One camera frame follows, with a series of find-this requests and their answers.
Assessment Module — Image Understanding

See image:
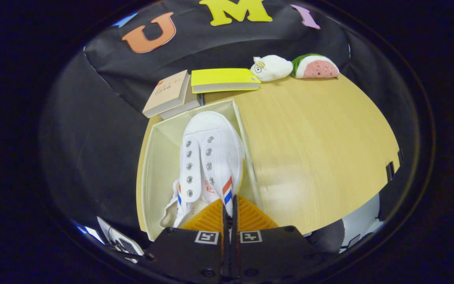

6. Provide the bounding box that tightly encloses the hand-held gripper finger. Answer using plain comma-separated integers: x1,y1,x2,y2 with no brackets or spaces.
143,198,231,284
230,194,318,284

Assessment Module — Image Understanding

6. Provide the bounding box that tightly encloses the white canvas shoe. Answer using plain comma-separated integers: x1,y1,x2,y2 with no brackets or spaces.
174,111,246,229
159,179,196,229

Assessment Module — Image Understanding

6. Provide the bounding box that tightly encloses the pale green fabric storage box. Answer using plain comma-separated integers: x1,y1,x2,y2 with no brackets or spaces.
141,99,265,242

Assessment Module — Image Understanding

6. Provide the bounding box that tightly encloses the black backdrop cloth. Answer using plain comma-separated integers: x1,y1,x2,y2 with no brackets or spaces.
40,0,413,241

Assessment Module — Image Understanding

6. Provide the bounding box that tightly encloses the yellow book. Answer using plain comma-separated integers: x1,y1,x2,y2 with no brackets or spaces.
191,68,262,94

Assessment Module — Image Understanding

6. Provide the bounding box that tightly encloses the white plush toy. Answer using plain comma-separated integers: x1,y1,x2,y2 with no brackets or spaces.
250,54,294,82

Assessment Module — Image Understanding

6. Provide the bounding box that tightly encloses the watermelon slice plush toy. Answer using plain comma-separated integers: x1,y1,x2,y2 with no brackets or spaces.
291,53,340,79

